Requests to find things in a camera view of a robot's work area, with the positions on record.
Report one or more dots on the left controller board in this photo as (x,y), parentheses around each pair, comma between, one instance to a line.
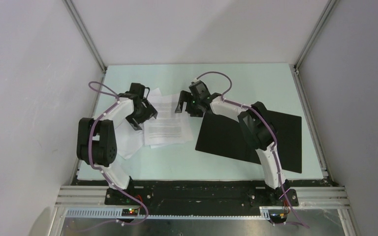
(130,212)

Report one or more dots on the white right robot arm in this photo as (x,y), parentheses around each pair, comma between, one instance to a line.
(256,126)

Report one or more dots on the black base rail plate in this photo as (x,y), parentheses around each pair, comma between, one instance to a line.
(228,198)

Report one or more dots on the red and black folder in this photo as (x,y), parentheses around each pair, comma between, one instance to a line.
(223,137)

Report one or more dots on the aluminium frame post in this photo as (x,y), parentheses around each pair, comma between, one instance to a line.
(79,23)
(316,31)

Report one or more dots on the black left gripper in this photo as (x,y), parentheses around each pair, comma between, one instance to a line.
(149,111)

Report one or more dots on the right controller board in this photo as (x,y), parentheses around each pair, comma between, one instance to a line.
(277,218)

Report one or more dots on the left aluminium frame post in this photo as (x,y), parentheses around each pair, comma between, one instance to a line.
(79,23)

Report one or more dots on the grey slotted cable duct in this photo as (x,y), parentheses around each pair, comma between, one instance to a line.
(118,213)

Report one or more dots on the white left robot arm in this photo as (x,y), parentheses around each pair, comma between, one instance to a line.
(96,141)

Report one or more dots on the right aluminium frame post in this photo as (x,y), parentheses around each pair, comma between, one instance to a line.
(316,31)

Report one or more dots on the large printed paper sheet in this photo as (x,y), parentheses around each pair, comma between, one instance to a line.
(168,127)

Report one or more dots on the controller board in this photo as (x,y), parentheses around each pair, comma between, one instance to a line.
(277,218)
(130,212)

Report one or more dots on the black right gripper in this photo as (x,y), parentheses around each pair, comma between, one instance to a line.
(185,96)

